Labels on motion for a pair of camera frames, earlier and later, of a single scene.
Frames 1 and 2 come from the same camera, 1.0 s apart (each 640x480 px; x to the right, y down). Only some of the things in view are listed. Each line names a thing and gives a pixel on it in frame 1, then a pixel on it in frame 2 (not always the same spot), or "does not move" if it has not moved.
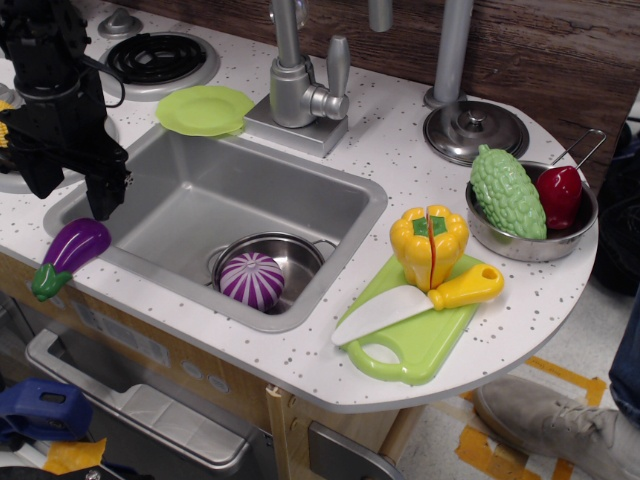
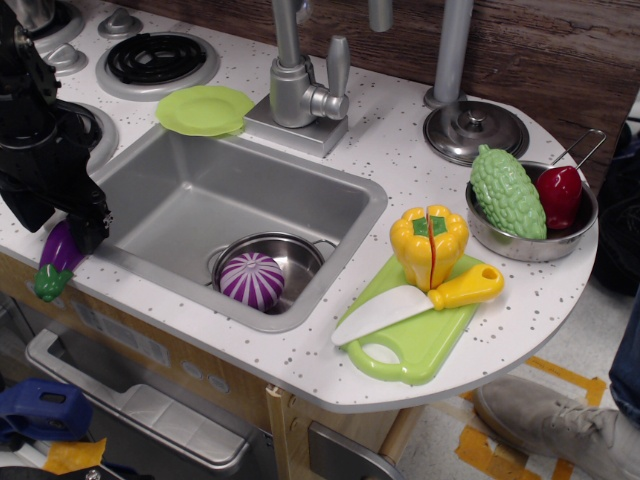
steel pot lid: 456,130 does not move
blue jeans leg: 624,375 does not move
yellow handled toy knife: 476,283 does not move
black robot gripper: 56,124 -> 43,171
